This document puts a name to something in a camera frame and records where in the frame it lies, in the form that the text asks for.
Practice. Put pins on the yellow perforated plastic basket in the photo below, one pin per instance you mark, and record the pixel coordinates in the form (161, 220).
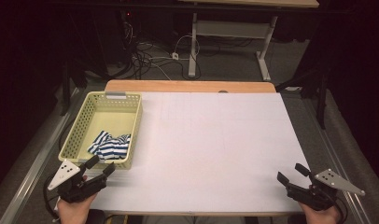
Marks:
(128, 101)

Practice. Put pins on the black chair armrest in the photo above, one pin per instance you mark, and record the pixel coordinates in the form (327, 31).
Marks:
(96, 217)

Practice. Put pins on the person's left hand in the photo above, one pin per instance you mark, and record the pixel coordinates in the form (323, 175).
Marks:
(74, 213)

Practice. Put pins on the metal floor rail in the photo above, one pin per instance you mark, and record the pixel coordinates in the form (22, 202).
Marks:
(327, 140)
(38, 165)

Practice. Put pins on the white table mat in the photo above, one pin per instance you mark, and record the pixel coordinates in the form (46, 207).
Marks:
(240, 140)

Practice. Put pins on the person's right hand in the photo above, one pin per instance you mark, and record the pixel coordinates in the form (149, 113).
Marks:
(321, 217)

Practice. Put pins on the wooden desk with white legs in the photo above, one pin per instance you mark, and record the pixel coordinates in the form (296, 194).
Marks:
(231, 29)

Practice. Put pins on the dark table grommet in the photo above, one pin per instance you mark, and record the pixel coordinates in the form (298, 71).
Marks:
(223, 91)

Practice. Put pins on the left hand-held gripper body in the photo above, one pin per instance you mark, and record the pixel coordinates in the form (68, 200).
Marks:
(69, 188)

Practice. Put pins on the white power plug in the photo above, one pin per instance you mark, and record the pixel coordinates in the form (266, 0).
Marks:
(175, 56)

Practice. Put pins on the blue white striped baby romper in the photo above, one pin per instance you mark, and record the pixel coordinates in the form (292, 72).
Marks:
(109, 147)

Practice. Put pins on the black stand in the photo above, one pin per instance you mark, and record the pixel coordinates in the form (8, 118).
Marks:
(321, 99)
(66, 90)

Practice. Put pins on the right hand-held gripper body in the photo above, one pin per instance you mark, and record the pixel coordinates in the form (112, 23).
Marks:
(315, 197)

